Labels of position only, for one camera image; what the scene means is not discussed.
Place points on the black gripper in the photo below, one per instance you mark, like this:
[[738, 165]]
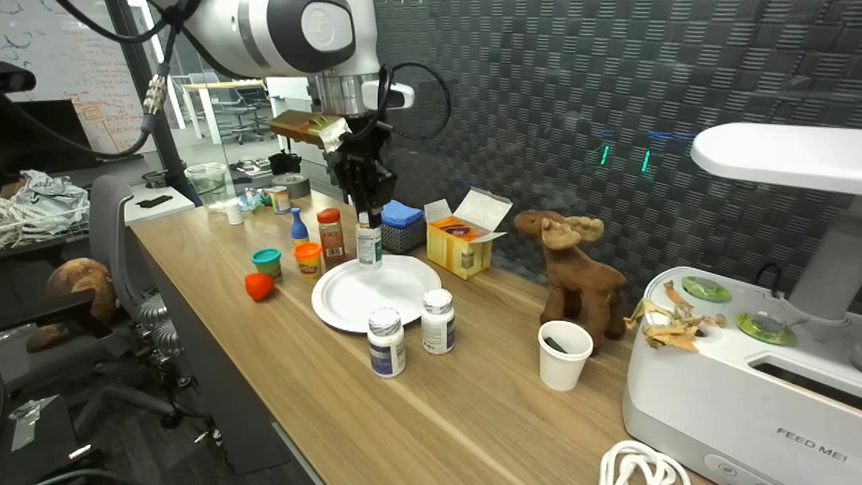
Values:
[[358, 153]]

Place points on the small white pill bottle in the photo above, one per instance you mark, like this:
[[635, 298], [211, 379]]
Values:
[[370, 247]]

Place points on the orange lid dough tub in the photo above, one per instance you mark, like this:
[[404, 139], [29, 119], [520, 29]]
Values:
[[307, 258]]

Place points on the white pill bottle blue label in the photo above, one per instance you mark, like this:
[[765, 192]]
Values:
[[385, 343]]

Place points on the white paper plate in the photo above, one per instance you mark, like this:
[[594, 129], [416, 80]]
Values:
[[358, 294]]

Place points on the blue folded cloth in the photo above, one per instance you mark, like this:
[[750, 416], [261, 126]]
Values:
[[398, 215]]

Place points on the blue box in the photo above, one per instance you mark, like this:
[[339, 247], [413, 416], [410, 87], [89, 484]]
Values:
[[404, 239]]

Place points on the blue toy bottle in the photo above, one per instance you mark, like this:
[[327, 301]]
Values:
[[296, 226]]

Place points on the small labelled jar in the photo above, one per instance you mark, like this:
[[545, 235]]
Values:
[[281, 200]]

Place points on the small black container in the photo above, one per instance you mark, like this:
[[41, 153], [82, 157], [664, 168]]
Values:
[[285, 162]]

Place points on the open yellow cardboard box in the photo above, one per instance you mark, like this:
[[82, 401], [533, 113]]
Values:
[[460, 242]]

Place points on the teal lid dough tub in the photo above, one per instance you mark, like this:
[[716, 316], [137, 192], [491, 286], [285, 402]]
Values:
[[266, 262]]

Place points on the red toy strawberry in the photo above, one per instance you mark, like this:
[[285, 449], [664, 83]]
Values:
[[260, 286]]

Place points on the clear plastic container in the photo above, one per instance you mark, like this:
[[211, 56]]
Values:
[[208, 181]]

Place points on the white side table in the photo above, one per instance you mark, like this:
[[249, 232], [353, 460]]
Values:
[[156, 215]]

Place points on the black phone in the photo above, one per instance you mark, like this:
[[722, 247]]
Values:
[[155, 200]]

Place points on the brown moose plush toy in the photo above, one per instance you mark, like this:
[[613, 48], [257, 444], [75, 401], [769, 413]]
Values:
[[573, 272]]

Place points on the white paper cup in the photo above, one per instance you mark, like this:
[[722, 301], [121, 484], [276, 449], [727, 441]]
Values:
[[564, 354]]

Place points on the grey office chair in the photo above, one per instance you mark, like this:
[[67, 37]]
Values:
[[116, 261]]

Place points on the brown round plush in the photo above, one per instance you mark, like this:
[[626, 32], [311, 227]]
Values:
[[82, 284]]

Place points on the dried plant leaves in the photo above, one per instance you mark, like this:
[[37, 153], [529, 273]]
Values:
[[669, 324]]

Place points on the crumpled grey cloth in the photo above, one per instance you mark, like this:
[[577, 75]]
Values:
[[41, 207]]

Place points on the white indoor planter with lamp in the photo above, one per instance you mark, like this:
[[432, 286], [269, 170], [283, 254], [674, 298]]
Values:
[[743, 386]]

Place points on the brown wrist camera box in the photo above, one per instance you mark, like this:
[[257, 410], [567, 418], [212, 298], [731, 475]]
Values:
[[304, 129]]

